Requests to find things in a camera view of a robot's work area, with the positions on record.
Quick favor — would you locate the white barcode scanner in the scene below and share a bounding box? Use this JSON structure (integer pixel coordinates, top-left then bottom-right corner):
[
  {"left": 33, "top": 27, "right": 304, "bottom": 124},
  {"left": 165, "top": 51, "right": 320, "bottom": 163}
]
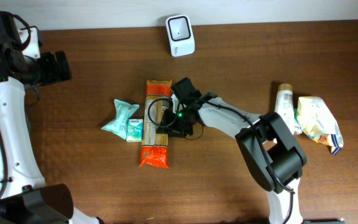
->
[{"left": 165, "top": 15, "right": 195, "bottom": 57}]

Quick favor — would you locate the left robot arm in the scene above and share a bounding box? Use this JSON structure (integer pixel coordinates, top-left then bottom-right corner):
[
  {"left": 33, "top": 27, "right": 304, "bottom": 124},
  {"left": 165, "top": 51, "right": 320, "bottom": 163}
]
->
[{"left": 0, "top": 11, "right": 101, "bottom": 223}]

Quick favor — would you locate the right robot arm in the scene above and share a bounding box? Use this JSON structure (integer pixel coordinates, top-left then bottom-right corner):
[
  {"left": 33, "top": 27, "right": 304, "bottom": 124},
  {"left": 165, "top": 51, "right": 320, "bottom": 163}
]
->
[{"left": 150, "top": 78, "right": 307, "bottom": 223}]

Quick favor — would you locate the white tube with tan cap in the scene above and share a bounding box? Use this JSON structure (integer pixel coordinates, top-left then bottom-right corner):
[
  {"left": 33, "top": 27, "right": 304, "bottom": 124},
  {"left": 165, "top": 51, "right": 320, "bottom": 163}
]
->
[{"left": 275, "top": 83, "right": 295, "bottom": 135}]

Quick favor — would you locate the cream and blue chip bag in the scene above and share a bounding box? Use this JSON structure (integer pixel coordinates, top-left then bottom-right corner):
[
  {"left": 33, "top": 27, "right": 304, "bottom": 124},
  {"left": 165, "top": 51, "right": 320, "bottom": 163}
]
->
[{"left": 296, "top": 96, "right": 344, "bottom": 155}]

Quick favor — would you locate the small teal tissue pack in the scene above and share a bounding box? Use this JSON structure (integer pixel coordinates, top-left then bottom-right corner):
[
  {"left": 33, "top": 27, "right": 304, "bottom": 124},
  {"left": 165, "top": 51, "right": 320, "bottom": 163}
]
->
[
  {"left": 294, "top": 109, "right": 303, "bottom": 135},
  {"left": 126, "top": 119, "right": 143, "bottom": 142}
]

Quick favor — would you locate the black right camera cable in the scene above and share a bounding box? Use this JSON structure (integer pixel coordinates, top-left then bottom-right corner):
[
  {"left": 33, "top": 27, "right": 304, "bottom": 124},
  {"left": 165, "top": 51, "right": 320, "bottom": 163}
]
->
[{"left": 147, "top": 96, "right": 204, "bottom": 141}]

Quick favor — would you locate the orange and tan snack package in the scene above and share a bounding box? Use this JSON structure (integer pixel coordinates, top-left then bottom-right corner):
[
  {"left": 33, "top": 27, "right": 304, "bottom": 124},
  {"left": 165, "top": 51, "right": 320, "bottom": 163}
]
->
[{"left": 140, "top": 80, "right": 172, "bottom": 169}]

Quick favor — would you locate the teal crinkled wipes packet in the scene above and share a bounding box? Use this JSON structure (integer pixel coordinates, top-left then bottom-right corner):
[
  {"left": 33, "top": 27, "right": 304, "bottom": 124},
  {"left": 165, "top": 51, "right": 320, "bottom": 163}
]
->
[{"left": 101, "top": 99, "right": 139, "bottom": 140}]

